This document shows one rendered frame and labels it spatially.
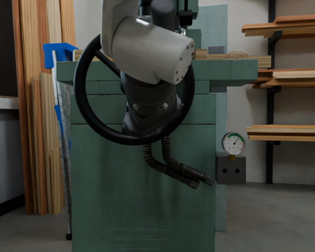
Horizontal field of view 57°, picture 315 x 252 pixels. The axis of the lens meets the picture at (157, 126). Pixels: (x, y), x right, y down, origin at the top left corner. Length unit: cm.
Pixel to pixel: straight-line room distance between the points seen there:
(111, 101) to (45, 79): 148
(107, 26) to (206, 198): 63
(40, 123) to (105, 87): 144
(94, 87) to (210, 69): 35
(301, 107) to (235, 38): 101
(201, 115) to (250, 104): 245
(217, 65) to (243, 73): 8
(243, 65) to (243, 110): 241
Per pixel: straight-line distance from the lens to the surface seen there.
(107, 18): 41
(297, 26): 303
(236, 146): 83
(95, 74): 91
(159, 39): 39
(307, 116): 341
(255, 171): 337
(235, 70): 89
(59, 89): 180
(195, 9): 127
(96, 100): 90
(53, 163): 227
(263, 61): 108
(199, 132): 87
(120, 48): 41
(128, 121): 56
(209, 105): 87
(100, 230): 96
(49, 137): 230
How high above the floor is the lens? 74
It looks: 2 degrees down
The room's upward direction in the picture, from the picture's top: straight up
